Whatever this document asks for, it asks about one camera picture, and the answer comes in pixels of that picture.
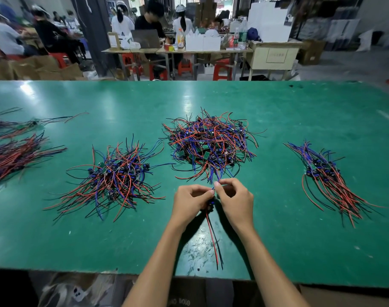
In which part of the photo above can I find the person's right forearm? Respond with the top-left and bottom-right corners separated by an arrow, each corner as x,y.
234,226 -> 310,307

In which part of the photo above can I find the person's left hand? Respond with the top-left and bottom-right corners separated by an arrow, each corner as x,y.
169,184 -> 216,232

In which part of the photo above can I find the pile of wires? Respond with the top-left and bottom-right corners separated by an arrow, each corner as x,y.
162,110 -> 260,187

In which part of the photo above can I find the dark pillar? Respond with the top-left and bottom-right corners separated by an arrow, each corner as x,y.
76,0 -> 120,78

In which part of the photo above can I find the person's right hand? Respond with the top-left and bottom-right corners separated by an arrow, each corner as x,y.
213,178 -> 255,236

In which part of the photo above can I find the red plastic stool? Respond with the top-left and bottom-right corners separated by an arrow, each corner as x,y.
49,52 -> 71,70
122,53 -> 145,78
212,58 -> 235,82
177,58 -> 195,77

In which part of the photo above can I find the stack of white boxes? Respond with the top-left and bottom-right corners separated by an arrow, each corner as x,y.
247,2 -> 292,43

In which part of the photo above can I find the person's left forearm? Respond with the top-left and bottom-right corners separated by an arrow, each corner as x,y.
122,223 -> 195,307

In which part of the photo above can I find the long wooden work table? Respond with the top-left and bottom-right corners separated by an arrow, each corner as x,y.
103,46 -> 304,82

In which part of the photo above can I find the grey laptop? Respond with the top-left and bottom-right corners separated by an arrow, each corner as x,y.
131,29 -> 162,49

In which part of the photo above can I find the small bunch of set-aside wires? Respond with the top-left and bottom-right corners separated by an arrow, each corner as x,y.
284,140 -> 381,228

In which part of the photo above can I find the cream cabinet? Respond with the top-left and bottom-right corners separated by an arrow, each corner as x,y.
246,41 -> 304,82

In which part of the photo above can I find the brown cardboard box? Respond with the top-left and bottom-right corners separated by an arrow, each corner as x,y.
299,40 -> 328,67

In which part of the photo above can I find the row of cardboard boxes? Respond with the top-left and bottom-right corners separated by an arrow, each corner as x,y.
0,55 -> 85,82

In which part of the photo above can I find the dark blue bag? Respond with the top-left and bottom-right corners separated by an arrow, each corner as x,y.
246,27 -> 261,43

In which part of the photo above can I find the row of white containers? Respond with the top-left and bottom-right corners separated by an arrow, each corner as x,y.
184,32 -> 223,52

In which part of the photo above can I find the single red blue wire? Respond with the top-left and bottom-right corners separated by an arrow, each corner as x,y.
203,201 -> 225,272

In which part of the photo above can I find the single thin dark wire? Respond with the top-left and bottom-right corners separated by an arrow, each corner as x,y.
19,112 -> 88,132

